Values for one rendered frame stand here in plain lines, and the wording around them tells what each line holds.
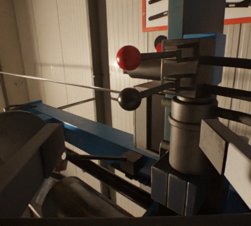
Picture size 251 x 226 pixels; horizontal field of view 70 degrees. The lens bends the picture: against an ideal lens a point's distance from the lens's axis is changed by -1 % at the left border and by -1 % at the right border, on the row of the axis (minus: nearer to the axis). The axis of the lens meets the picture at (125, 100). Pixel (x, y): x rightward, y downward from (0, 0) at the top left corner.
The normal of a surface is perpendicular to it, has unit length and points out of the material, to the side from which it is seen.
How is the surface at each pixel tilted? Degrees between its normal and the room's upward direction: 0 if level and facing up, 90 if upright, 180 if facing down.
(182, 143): 86
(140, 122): 90
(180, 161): 86
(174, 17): 90
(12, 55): 174
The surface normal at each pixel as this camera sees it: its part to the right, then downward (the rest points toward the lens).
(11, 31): 0.68, 0.18
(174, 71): -0.65, 0.22
